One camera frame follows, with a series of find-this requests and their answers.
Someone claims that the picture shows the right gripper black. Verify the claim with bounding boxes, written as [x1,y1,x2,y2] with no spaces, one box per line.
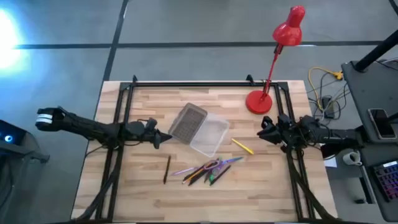
[257,115,300,147]

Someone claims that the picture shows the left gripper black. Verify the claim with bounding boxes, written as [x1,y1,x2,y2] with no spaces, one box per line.
[141,128,173,150]

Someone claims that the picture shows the yellow marker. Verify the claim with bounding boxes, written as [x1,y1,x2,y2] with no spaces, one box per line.
[231,138,254,156]

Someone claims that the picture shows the dark slim pencil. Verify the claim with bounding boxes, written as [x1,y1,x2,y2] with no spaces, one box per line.
[163,155,172,185]

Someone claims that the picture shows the light purple pen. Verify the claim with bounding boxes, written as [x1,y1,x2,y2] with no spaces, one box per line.
[170,166,201,177]

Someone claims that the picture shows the black pen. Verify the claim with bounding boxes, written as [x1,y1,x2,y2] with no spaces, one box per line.
[187,172,208,187]

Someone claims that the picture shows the green marker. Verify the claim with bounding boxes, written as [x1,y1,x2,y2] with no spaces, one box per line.
[208,157,224,183]

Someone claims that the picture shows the clear plastic lidded supply box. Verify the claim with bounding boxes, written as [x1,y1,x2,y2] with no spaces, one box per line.
[167,102,231,159]

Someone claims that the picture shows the red desk lamp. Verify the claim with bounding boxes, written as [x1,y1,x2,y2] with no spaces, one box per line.
[244,4,307,115]

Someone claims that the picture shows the black power adapter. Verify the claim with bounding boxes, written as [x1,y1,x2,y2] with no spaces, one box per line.
[321,96,336,119]

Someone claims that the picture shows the black desk crossbar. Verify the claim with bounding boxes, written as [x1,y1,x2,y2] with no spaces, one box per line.
[320,141,367,160]

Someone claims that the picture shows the white paper sheet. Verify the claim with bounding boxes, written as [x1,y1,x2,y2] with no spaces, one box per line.
[323,154,338,169]

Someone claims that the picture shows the white mug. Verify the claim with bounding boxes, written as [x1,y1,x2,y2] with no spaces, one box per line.
[342,150,363,167]

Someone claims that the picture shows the grey side desk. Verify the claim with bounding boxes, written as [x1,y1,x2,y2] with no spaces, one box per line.
[340,58,398,223]

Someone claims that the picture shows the black smartphone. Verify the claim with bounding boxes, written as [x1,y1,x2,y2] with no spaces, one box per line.
[367,107,397,141]

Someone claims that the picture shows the backlit black keyboard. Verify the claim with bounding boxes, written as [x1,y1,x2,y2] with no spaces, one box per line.
[373,160,398,203]

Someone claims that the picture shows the black slanted pole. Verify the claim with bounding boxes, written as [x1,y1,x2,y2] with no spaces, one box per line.
[354,29,398,73]

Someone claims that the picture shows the dark grey equipment stand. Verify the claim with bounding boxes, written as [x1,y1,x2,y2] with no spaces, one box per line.
[0,130,51,224]

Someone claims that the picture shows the black device with blue light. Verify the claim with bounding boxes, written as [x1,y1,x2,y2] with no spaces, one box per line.
[0,119,27,154]

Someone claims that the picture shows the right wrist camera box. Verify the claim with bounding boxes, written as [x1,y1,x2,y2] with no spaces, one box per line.
[277,113,292,126]

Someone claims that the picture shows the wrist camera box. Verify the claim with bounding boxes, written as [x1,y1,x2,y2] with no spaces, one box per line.
[146,117,158,132]
[277,113,292,126]

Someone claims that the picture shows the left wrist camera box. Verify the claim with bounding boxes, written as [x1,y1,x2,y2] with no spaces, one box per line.
[146,117,158,132]

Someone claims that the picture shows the tangled black floor cables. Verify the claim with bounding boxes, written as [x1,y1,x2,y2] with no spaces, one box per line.
[306,71,351,127]

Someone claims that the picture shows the black aluminium table frame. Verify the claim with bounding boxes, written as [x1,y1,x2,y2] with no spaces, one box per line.
[70,73,340,223]

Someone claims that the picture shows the yellow cable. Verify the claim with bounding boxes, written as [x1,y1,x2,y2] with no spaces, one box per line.
[307,66,345,111]

